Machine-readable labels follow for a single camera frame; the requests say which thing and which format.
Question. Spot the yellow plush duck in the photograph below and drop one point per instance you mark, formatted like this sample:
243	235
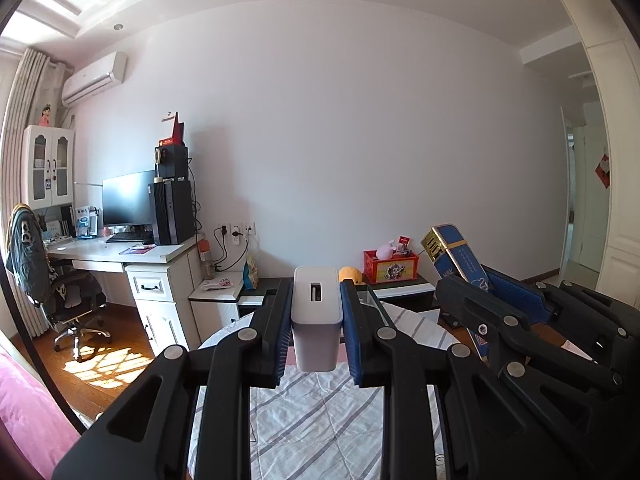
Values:
351	275

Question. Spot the white desk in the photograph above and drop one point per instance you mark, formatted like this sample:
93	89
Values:
80	251

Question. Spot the low white bedside cabinet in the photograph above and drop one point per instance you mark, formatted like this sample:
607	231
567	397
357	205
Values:
215	310

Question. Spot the blue white container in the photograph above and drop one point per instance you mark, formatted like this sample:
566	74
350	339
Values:
86	222

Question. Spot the dark jacket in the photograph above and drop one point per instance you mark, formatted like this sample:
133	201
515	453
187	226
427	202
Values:
27	255

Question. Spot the blue and gold box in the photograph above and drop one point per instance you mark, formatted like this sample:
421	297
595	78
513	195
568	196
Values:
457	252

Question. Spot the black office chair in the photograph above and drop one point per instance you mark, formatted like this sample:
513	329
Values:
75	295

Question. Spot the black computer tower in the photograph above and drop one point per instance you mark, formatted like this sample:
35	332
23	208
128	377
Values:
172	212

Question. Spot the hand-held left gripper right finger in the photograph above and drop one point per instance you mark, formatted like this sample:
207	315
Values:
351	335

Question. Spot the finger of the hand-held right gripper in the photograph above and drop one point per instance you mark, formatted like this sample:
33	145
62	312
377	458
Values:
470	305
515	292

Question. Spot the red door decoration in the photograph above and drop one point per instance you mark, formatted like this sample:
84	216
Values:
602	170

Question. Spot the red storage box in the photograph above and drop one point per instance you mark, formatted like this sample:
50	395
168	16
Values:
392	270

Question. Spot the white air conditioner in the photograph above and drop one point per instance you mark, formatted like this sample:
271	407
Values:
95	80

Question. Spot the black low bench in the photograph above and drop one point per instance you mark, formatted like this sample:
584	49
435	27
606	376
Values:
415	292

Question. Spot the small red tag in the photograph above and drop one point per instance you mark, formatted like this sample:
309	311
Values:
404	240

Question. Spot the black speaker box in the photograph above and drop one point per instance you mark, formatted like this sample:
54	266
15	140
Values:
172	162

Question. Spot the row of books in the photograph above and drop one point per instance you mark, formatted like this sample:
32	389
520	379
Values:
59	222

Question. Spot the bottle with orange cap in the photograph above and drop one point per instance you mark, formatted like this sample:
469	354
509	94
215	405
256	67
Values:
205	260

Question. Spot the small doll with pink dress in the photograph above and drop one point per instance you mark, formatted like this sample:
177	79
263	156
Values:
45	115

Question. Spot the white wall sockets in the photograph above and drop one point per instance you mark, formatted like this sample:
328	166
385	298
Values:
237	230

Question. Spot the white door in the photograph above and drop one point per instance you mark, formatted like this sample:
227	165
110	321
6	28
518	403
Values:
590	210

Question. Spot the black keyboard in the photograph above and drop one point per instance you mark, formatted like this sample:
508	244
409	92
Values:
129	237

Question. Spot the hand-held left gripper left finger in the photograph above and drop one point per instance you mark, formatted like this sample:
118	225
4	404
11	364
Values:
280	340

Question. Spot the white rectangular power adapter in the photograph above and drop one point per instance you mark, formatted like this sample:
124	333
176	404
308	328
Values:
316	340

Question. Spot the blue snack bag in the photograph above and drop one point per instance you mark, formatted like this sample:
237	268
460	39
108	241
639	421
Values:
250	272

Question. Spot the black computer monitor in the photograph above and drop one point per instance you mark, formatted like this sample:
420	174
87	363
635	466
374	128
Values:
127	200

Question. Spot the pink mouse pad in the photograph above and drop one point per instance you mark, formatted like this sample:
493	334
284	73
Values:
139	249

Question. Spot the pink plush toy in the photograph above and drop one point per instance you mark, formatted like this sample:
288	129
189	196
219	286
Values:
386	251

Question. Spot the small pink packet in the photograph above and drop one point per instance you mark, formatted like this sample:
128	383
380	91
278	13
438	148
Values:
217	283

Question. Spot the white glass-door cabinet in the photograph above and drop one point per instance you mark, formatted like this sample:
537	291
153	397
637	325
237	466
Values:
47	165

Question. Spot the red triangular stand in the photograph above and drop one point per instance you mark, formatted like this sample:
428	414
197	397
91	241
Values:
177	132

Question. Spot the pink blanket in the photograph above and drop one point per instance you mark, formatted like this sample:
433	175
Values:
30	410

